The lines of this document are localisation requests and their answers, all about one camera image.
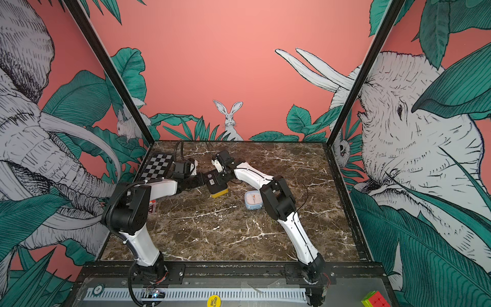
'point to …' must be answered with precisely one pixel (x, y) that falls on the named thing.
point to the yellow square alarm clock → (217, 183)
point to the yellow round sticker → (214, 300)
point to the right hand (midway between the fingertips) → (216, 177)
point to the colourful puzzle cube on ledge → (375, 299)
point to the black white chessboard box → (156, 167)
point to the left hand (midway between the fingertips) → (209, 175)
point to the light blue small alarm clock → (253, 200)
